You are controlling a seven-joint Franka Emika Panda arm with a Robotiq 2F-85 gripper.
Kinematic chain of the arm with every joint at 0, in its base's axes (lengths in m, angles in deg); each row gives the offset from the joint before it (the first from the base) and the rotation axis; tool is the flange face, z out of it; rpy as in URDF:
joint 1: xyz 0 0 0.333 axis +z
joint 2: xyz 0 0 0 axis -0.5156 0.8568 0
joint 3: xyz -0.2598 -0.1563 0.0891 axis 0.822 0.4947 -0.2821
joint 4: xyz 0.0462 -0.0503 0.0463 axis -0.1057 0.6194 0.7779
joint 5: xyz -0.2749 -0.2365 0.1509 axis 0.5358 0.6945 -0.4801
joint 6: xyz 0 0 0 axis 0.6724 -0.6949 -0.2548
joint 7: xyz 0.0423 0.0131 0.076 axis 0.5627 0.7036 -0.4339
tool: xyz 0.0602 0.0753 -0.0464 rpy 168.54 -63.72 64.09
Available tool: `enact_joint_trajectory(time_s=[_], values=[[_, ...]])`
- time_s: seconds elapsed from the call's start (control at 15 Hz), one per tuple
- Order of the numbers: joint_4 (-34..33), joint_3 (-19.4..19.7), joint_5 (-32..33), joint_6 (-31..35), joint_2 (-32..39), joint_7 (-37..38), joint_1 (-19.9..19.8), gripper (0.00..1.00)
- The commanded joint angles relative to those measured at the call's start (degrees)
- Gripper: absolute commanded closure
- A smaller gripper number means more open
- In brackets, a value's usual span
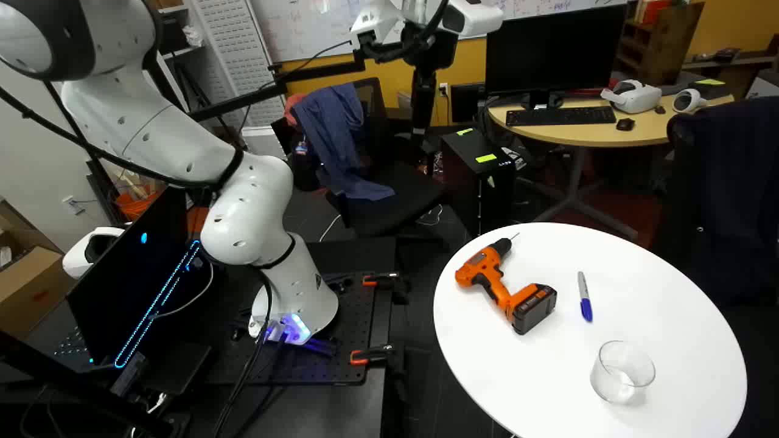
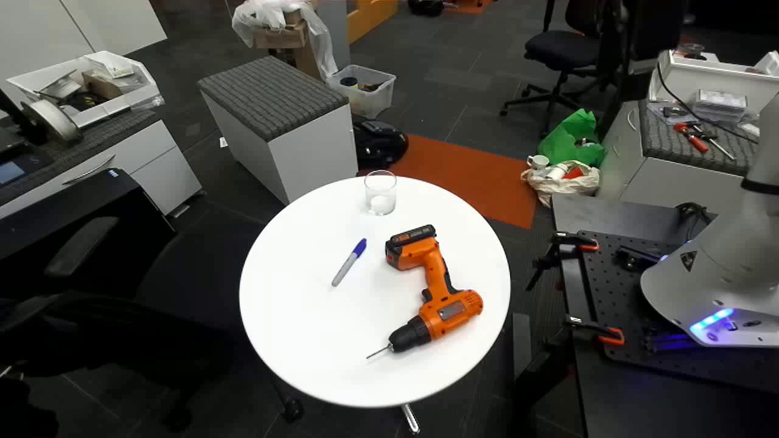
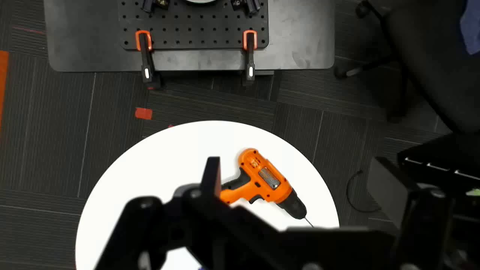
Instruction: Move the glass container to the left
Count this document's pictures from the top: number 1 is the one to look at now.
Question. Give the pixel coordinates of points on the dark office chair foreground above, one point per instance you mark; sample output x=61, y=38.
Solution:
x=720, y=206

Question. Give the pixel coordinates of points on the orange cordless drill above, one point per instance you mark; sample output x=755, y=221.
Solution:
x=523, y=307

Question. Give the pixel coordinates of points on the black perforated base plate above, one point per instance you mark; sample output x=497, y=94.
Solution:
x=285, y=348

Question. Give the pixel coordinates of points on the clear glass container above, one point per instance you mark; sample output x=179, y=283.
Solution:
x=622, y=374

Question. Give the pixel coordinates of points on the blue jacket on chair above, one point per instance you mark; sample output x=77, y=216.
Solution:
x=332, y=122

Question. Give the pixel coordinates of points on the round white table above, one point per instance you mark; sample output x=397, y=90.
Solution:
x=537, y=385

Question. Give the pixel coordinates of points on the black computer tower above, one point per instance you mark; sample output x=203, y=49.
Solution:
x=477, y=182

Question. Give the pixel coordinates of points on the orange black clamp rear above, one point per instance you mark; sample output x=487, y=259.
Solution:
x=386, y=280

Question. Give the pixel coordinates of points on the black computer mouse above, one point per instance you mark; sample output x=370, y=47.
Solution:
x=624, y=124

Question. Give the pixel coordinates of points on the cardboard box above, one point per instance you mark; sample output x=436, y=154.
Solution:
x=33, y=280

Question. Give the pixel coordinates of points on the orange black clamp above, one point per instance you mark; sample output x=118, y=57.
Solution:
x=377, y=356
x=386, y=280

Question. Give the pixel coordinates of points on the round wooden desk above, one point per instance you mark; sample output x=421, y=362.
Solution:
x=649, y=129

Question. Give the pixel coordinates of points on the blue marker pen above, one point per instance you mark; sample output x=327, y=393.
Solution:
x=584, y=302

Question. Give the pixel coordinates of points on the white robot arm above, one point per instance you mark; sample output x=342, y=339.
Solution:
x=92, y=53

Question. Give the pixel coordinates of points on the black keyboard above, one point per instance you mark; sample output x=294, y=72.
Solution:
x=574, y=115

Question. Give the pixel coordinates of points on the orange black clamp front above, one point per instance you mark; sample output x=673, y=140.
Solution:
x=377, y=356

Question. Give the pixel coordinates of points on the black office chair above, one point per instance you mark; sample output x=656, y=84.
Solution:
x=415, y=193

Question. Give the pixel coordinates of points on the white VR headset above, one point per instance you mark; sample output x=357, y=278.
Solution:
x=632, y=95

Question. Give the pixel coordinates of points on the black laptop with blue light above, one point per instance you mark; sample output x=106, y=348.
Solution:
x=119, y=297

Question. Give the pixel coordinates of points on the black computer monitor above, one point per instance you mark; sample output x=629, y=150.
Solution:
x=554, y=53

